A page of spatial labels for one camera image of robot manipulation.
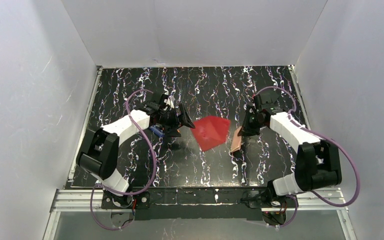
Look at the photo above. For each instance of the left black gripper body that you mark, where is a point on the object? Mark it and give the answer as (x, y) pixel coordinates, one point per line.
(177, 117)

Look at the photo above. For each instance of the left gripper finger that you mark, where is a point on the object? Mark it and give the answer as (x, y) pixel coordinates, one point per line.
(184, 117)
(171, 131)

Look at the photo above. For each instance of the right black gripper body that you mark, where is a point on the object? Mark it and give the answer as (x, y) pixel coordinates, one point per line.
(248, 122)

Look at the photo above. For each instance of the beige letter paper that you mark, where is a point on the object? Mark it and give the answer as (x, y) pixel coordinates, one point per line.
(236, 140)

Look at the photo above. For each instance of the red envelope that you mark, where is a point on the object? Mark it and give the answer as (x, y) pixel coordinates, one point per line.
(210, 132)

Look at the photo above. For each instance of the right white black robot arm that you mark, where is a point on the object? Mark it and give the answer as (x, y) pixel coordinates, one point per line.
(317, 163)

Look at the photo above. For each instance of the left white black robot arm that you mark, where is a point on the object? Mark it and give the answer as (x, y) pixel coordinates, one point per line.
(99, 149)

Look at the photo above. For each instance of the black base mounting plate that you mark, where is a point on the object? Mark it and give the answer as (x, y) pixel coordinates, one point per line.
(253, 203)

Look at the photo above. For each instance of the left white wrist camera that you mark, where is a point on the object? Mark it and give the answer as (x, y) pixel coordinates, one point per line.
(169, 103)

